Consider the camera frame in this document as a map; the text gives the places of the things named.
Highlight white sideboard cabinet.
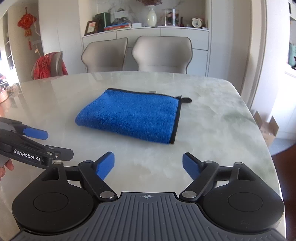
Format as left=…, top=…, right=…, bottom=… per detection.
left=82, top=27, right=210, bottom=76

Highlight red chinese knot ornament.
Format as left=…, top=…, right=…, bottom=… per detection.
left=18, top=7, right=37, bottom=50

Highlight alarm clock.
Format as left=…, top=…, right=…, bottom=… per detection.
left=192, top=18, right=203, bottom=29

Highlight glass jar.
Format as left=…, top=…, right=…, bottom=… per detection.
left=163, top=8, right=180, bottom=26

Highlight beige chair right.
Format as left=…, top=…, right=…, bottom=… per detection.
left=132, top=36, right=193, bottom=74

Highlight beige chair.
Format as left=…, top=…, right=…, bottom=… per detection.
left=81, top=37, right=128, bottom=73
left=132, top=36, right=193, bottom=74

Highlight white vase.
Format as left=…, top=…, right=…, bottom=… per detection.
left=147, top=6, right=157, bottom=27

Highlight blue and grey towel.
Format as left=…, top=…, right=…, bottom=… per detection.
left=75, top=88, right=192, bottom=144

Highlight chair with red cloth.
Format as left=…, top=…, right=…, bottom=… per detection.
left=31, top=51, right=68, bottom=80

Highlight cardboard box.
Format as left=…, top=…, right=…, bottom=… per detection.
left=253, top=111, right=279, bottom=147

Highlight person's hand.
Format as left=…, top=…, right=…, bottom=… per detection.
left=0, top=159, right=14, bottom=180

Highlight stack of books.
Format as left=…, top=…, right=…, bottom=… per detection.
left=103, top=23, right=132, bottom=31

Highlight beige chair left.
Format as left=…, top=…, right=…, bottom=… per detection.
left=81, top=37, right=128, bottom=73

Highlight green box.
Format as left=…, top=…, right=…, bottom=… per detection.
left=95, top=13, right=111, bottom=33

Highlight framed picture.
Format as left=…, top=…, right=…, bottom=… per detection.
left=84, top=20, right=98, bottom=36

